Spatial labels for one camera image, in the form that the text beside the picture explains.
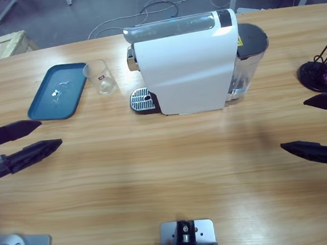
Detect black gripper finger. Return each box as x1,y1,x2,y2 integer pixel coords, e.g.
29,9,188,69
279,139,327,179
302,93,327,114

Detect clear drinking glass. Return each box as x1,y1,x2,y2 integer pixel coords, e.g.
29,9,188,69
82,57,119,97

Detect silver coffee machine lever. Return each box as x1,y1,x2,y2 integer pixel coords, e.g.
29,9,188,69
122,10,221,44

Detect white capsule coffee machine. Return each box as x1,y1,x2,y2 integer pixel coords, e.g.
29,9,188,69
122,7,246,120

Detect black capsule holder with rods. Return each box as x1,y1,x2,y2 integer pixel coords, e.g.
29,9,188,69
293,27,327,96

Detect teal plastic tray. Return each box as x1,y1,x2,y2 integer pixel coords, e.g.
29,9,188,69
23,62,92,123

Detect clear water tank black lid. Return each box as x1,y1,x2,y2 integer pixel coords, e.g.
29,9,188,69
219,21,274,107

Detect light wooden crate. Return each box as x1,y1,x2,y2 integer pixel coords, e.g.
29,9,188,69
0,29,44,93

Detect silver drip tray grate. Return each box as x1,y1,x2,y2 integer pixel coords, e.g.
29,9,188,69
128,86,155,112

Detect grey mount with dark post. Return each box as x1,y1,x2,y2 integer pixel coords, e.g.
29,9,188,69
156,216,219,245

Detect black floor cable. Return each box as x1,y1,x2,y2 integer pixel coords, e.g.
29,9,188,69
138,0,181,21

